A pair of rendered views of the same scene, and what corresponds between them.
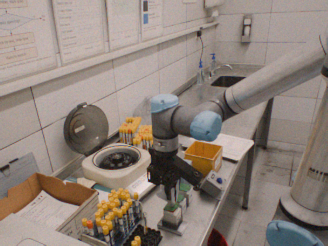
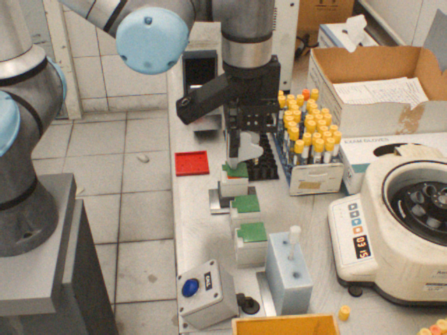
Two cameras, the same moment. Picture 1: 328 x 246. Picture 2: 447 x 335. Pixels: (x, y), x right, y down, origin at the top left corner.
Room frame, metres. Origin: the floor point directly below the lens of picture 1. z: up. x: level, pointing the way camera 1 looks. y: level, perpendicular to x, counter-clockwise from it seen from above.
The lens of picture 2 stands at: (1.21, -0.45, 1.51)
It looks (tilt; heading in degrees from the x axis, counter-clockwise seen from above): 40 degrees down; 145
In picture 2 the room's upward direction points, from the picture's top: straight up
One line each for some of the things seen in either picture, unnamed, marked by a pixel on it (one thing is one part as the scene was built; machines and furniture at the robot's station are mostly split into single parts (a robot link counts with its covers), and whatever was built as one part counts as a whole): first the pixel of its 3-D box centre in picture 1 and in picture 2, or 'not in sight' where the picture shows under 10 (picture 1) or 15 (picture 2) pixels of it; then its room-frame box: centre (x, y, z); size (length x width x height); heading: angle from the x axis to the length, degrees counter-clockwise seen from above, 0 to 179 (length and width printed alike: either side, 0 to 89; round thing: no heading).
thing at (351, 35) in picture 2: not in sight; (353, 38); (0.43, 0.58, 0.94); 0.22 x 0.12 x 0.13; 155
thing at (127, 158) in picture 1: (118, 163); (438, 213); (1.00, 0.15, 0.97); 0.15 x 0.15 x 0.07
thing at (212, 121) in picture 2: not in sight; (202, 95); (0.42, 0.07, 0.92); 0.21 x 0.07 x 0.05; 151
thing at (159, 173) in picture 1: (164, 164); (248, 93); (0.72, -0.03, 1.11); 0.09 x 0.08 x 0.12; 60
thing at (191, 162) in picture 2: not in sight; (191, 162); (0.57, -0.05, 0.88); 0.07 x 0.07 x 0.01; 61
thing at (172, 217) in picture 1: (172, 215); (233, 184); (0.71, -0.05, 0.92); 0.05 x 0.04 x 0.06; 60
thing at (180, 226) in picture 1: (172, 222); (233, 195); (0.71, -0.05, 0.89); 0.09 x 0.05 x 0.04; 60
